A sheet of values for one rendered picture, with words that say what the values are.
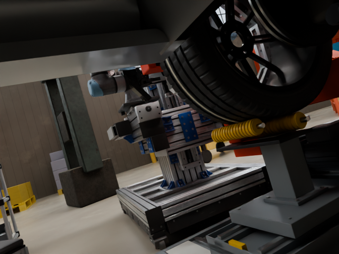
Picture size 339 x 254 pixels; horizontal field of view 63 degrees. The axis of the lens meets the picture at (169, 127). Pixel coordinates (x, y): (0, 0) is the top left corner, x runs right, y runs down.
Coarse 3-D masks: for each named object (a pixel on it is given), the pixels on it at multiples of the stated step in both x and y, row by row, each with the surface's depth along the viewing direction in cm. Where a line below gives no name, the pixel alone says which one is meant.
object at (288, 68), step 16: (240, 0) 119; (208, 32) 81; (240, 32) 108; (224, 48) 103; (240, 48) 106; (272, 48) 121; (288, 48) 113; (304, 48) 106; (240, 64) 110; (272, 64) 116; (288, 64) 111; (304, 64) 102; (256, 80) 111; (272, 80) 115; (288, 80) 103; (304, 80) 95
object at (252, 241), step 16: (320, 224) 85; (336, 224) 87; (208, 240) 102; (224, 240) 94; (240, 240) 95; (256, 240) 92; (272, 240) 81; (288, 240) 81; (304, 240) 82; (320, 240) 77; (336, 240) 80
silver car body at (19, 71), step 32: (0, 0) 45; (32, 0) 47; (64, 0) 50; (96, 0) 52; (128, 0) 55; (160, 0) 51; (192, 0) 44; (0, 32) 47; (32, 32) 49; (64, 32) 52; (96, 32) 55; (128, 32) 51; (160, 32) 54; (0, 64) 43; (32, 64) 46; (64, 64) 50; (96, 64) 55; (128, 64) 61
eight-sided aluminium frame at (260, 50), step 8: (224, 8) 126; (240, 8) 123; (240, 16) 129; (248, 24) 129; (256, 24) 126; (256, 32) 127; (264, 32) 126; (256, 48) 129; (264, 48) 125; (264, 56) 126; (264, 72) 124; (264, 80) 122; (168, 88) 108
